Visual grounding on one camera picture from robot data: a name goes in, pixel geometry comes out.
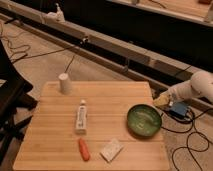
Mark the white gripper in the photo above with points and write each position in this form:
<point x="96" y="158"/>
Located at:
<point x="163" y="100"/>

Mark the white lotion bottle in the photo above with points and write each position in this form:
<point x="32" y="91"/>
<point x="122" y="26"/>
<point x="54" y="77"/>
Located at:
<point x="81" y="118"/>

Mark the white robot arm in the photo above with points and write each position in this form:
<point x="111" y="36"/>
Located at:
<point x="199" y="85"/>

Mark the blue power box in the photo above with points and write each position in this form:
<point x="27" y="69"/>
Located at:
<point x="179" y="110"/>

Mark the green bowl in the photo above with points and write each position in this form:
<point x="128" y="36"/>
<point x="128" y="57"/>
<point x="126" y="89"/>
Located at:
<point x="143" y="120"/>

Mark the white sponge block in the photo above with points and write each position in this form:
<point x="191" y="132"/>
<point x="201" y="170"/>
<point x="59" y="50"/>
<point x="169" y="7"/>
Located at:
<point x="111" y="150"/>

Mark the orange carrot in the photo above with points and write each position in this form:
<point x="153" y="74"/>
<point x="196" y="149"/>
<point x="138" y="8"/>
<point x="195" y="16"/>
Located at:
<point x="83" y="150"/>

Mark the white paper cup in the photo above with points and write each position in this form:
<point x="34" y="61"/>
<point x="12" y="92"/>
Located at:
<point x="65" y="83"/>

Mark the black office chair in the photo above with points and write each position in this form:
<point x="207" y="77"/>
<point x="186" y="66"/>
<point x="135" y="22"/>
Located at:
<point x="13" y="94"/>

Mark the white object on rail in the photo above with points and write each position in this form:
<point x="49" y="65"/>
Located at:
<point x="58" y="15"/>

